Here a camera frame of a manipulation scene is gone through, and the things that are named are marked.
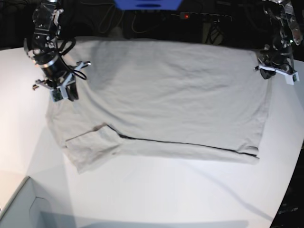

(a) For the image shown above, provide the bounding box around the beige t-shirt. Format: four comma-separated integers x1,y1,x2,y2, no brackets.
46,38,271,173

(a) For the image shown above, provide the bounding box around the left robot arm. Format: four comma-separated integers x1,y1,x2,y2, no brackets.
254,0,304,85

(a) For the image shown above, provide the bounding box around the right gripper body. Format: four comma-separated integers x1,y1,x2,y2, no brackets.
32,61,91,102

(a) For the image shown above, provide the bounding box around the white power strip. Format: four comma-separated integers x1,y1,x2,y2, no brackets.
178,12,233,22

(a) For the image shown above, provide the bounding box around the blue plastic bin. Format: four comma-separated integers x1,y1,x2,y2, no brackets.
114,0,182,10

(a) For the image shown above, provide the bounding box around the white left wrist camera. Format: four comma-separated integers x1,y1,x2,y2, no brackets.
285,72,299,85

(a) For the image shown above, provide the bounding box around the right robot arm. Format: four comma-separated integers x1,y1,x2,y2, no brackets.
24,0,91,102

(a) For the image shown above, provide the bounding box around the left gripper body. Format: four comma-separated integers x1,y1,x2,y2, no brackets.
254,50,297,80

